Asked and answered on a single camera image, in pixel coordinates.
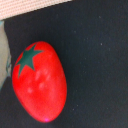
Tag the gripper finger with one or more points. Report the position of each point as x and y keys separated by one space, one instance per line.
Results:
x=5 y=56

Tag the red toy tomato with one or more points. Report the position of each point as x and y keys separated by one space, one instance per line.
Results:
x=39 y=82

